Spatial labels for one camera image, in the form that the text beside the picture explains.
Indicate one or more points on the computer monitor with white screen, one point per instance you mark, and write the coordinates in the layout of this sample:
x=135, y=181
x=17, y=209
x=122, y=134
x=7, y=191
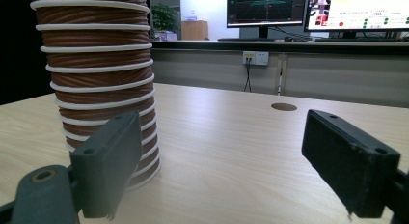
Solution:
x=360, y=10

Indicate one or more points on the computer monitor with dark screen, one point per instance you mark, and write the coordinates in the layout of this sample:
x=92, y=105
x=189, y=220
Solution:
x=265, y=8

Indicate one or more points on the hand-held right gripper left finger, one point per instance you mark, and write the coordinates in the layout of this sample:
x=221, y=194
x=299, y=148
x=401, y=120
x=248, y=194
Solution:
x=106, y=159

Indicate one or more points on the green potted plant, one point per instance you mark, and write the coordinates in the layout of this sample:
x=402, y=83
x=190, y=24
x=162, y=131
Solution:
x=165, y=19

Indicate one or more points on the white wall socket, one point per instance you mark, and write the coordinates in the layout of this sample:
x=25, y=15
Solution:
x=255, y=58

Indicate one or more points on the wooden cabinet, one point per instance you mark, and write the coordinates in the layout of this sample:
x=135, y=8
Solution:
x=195, y=30

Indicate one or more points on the black keyboard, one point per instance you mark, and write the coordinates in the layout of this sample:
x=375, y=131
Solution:
x=357, y=40
x=250, y=39

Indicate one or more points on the stack of brown paper cups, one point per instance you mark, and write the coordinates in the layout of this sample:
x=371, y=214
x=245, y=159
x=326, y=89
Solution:
x=96, y=79

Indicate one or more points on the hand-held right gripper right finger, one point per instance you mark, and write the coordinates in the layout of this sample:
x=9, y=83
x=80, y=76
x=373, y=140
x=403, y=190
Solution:
x=347, y=166

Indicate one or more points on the long dark desk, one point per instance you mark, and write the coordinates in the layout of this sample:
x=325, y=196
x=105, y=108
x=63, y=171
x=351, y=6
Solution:
x=289, y=47

